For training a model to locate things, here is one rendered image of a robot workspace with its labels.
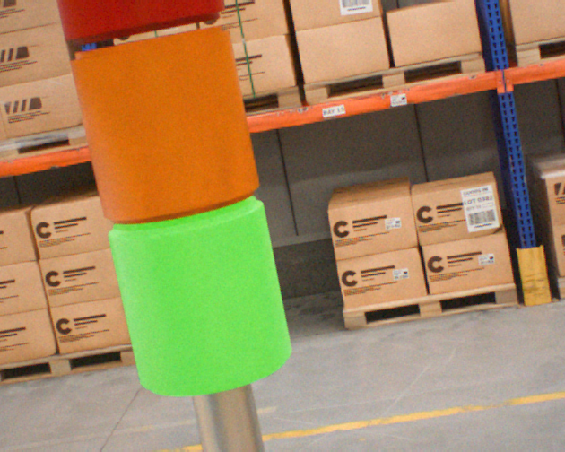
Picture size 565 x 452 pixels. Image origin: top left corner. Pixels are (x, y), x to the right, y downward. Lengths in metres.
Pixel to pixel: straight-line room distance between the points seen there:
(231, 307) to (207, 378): 0.02
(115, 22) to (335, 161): 9.07
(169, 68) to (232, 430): 0.12
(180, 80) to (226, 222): 0.04
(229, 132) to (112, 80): 0.04
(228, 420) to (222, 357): 0.03
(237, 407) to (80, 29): 0.13
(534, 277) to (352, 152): 2.02
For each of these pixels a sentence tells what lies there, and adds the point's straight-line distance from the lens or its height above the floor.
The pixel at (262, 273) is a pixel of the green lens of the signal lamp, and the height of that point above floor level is 2.19.
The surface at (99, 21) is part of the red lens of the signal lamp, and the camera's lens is 0.35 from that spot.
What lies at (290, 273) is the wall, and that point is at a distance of 9.47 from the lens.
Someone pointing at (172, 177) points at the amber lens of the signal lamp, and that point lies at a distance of 0.35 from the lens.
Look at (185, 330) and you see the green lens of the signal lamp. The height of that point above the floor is 2.18.
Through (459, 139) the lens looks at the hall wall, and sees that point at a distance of 9.39.
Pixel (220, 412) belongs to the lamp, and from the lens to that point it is 0.38.
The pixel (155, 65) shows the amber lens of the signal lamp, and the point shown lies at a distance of 0.35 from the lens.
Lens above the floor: 2.27
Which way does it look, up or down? 10 degrees down
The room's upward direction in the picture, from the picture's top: 11 degrees counter-clockwise
